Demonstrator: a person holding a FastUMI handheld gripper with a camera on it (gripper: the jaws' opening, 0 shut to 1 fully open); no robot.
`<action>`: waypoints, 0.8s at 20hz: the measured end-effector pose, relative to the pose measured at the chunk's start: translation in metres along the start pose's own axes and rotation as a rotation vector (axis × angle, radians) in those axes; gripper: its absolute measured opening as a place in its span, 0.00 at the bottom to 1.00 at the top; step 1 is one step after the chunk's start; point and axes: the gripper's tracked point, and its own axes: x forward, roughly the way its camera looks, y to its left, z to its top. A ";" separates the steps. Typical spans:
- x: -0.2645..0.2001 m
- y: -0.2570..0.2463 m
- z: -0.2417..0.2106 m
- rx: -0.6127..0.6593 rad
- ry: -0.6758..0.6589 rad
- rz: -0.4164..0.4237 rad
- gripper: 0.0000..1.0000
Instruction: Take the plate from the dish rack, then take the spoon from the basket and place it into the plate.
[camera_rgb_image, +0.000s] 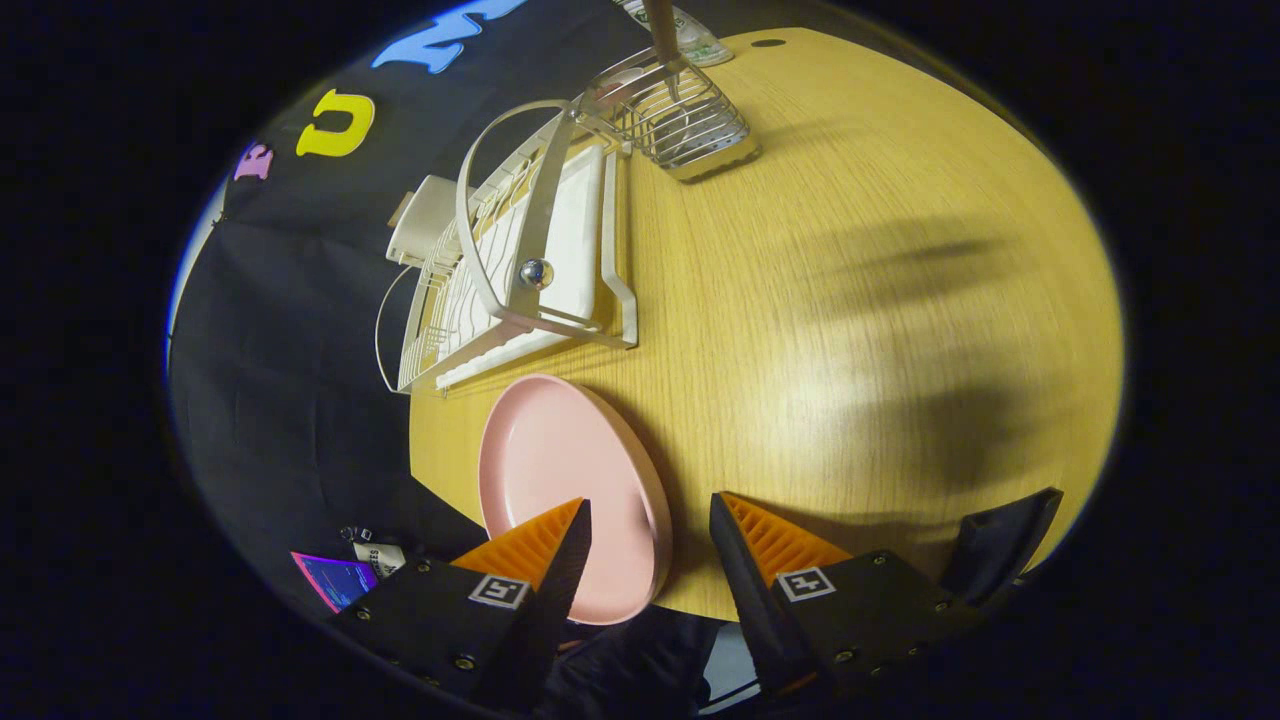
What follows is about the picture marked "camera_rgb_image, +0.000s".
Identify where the black backdrop cloth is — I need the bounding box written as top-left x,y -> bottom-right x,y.
165,0 -> 721,621

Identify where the white drink bottle green label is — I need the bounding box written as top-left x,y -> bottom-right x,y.
615,0 -> 736,69

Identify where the white labelled device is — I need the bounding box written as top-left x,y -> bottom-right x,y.
340,525 -> 407,579

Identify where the pink plate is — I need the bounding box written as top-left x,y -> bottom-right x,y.
477,373 -> 673,626

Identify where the black angular plastic piece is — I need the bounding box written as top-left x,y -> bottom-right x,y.
940,487 -> 1064,606

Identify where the white wire dish rack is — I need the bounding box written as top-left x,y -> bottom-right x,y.
375,98 -> 641,396

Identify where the wooden handle spoon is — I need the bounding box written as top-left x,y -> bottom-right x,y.
640,0 -> 691,101

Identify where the metal wire basket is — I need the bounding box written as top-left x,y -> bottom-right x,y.
572,52 -> 761,184

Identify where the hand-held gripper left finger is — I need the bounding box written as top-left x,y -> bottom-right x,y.
325,497 -> 594,713

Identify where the white toaster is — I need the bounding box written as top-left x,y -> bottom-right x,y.
386,175 -> 476,268

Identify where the purple lit screen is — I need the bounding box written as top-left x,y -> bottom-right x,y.
292,552 -> 379,613

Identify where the white drip tray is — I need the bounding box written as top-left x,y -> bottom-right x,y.
435,145 -> 641,393

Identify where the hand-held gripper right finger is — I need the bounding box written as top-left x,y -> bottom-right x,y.
708,490 -> 991,701

